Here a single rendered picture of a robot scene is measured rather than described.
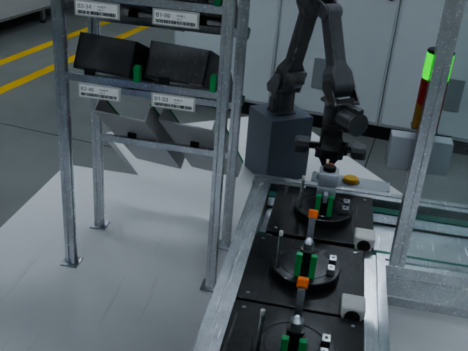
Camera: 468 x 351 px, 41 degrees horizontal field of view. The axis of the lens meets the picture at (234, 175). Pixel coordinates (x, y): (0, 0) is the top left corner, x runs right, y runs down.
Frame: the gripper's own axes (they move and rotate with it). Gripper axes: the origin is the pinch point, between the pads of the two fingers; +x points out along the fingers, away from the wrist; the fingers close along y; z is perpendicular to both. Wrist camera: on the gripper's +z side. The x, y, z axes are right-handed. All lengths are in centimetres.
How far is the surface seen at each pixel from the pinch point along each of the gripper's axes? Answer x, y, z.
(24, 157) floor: 97, -181, -170
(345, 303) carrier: 2, 6, 58
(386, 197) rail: 4.2, 16.0, 6.0
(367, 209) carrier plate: 3.3, 10.9, 15.9
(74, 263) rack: 14, -54, 43
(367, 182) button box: 4.1, 11.2, -1.0
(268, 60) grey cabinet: 52, -49, -288
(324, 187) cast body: -5.2, -0.1, 24.5
